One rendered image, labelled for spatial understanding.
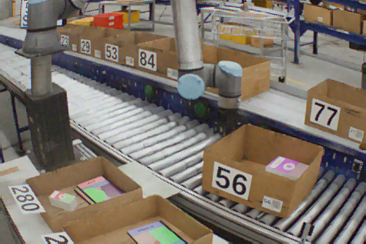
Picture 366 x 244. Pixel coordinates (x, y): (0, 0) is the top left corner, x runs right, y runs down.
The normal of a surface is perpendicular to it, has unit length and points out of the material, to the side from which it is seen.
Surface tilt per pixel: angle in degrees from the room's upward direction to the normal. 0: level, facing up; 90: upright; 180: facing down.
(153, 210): 89
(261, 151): 89
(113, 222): 89
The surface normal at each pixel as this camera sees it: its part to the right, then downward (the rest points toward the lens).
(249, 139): -0.63, 0.28
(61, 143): 0.66, 0.28
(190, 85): -0.19, 0.39
